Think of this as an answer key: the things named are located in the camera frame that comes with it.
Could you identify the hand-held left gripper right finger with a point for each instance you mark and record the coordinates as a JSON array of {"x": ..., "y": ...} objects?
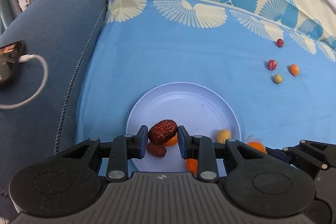
[{"x": 182, "y": 144}]

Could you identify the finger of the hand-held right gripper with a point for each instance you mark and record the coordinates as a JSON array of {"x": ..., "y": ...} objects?
[{"x": 277, "y": 154}]

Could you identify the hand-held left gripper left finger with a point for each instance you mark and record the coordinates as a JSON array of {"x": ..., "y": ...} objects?
[{"x": 143, "y": 142}]

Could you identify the small orange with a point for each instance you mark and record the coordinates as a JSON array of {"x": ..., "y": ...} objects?
[
  {"x": 256, "y": 146},
  {"x": 172, "y": 142},
  {"x": 191, "y": 165},
  {"x": 294, "y": 69}
]

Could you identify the dried red jujube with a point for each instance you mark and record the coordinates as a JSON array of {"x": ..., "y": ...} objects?
[
  {"x": 157, "y": 151},
  {"x": 162, "y": 132}
]

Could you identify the light blue plate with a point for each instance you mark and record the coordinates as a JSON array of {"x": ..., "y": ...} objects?
[{"x": 189, "y": 108}]

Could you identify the tan longan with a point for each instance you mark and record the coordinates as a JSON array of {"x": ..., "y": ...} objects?
[
  {"x": 224, "y": 135},
  {"x": 277, "y": 79}
]

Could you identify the red lychee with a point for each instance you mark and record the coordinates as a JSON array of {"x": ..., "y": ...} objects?
[{"x": 272, "y": 64}]

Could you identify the blue fan-print blanket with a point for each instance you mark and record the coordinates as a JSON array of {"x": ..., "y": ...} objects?
[{"x": 170, "y": 50}]

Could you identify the shiny red jujube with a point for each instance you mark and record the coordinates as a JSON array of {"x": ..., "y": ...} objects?
[{"x": 280, "y": 42}]

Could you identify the blue sofa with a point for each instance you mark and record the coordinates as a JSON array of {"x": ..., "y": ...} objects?
[{"x": 52, "y": 29}]

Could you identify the black smartphone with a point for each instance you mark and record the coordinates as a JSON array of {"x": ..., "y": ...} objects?
[{"x": 10, "y": 64}]

